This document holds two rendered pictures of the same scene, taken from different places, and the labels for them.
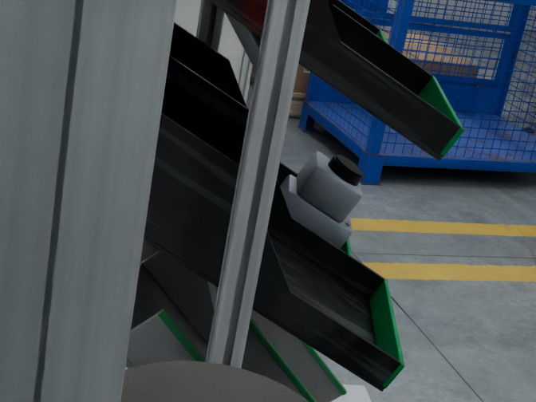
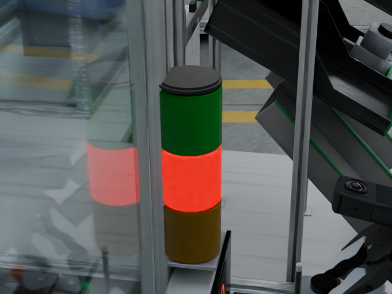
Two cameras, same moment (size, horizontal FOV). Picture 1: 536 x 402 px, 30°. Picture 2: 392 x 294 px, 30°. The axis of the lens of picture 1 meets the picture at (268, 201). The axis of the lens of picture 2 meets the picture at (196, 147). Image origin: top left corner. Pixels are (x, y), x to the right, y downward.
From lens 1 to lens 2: 0.40 m
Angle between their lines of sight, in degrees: 22
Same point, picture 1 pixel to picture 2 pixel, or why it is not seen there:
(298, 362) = (380, 141)
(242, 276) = (306, 80)
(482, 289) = not seen: outside the picture
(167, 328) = (279, 108)
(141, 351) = (268, 119)
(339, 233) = (384, 65)
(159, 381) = (182, 68)
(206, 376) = (195, 67)
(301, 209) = (363, 53)
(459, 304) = not seen: outside the picture
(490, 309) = not seen: outside the picture
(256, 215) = (310, 51)
